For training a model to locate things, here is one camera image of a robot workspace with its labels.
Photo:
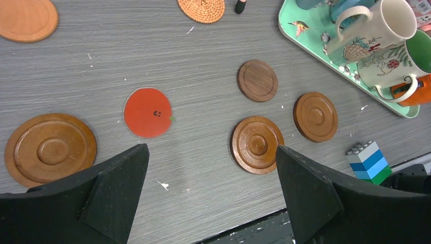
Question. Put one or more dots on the woven rattan coaster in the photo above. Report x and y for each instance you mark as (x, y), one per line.
(203, 11)

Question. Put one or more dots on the dark walnut flat coaster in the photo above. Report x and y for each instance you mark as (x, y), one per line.
(257, 80)

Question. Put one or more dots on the blue green toy brick stack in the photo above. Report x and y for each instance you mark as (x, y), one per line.
(368, 163)

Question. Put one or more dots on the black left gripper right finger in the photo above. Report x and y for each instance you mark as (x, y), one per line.
(327, 206)

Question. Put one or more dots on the red round paper coaster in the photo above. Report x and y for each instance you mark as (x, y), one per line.
(147, 112)

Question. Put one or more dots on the pink music stand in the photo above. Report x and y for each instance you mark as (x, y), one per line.
(240, 6)

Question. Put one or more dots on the large ridged brown wooden coaster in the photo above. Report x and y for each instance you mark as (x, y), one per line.
(49, 147)

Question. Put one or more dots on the green inside cream mug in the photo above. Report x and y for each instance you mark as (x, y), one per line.
(402, 63)

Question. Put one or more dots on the ridged brown coaster front right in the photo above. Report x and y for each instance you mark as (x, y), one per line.
(315, 117)

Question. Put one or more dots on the orange mug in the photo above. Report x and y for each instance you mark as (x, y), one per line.
(420, 96)

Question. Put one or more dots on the light plain wooden coaster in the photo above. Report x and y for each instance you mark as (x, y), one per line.
(28, 21)

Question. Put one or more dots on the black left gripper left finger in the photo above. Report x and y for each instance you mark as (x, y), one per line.
(95, 205)

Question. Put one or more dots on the cream shell pattern mug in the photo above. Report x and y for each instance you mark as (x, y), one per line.
(362, 31)

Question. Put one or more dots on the ridged brown coaster front left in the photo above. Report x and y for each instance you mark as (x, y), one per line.
(254, 142)

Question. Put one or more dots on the mint green floral tray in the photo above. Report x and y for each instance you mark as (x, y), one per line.
(311, 30)

